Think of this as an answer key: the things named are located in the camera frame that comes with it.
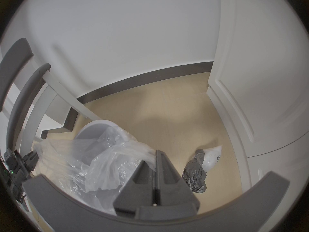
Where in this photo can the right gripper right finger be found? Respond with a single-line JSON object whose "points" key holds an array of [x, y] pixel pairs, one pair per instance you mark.
{"points": [[173, 190]]}

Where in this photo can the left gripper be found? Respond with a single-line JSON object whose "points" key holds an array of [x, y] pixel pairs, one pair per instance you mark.
{"points": [[17, 175]]}

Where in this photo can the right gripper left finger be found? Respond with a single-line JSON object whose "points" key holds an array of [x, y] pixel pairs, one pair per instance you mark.
{"points": [[135, 192]]}

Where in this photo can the black plastic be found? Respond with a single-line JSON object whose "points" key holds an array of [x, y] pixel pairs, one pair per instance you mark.
{"points": [[193, 175]]}

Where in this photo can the clear plastic bag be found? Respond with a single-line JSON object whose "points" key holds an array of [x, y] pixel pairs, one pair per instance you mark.
{"points": [[115, 158]]}

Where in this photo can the white paper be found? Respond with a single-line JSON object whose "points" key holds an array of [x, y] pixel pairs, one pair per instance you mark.
{"points": [[212, 158]]}

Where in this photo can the white trash bin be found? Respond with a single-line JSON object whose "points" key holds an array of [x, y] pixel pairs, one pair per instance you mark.
{"points": [[94, 129]]}

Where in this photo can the grey and white chair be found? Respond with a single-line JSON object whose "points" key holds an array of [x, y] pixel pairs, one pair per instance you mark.
{"points": [[19, 57]]}

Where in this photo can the white wardrobe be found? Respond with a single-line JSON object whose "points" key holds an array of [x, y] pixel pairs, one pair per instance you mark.
{"points": [[253, 81]]}

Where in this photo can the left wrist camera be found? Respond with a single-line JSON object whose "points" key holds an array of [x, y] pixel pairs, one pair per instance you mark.
{"points": [[10, 157]]}

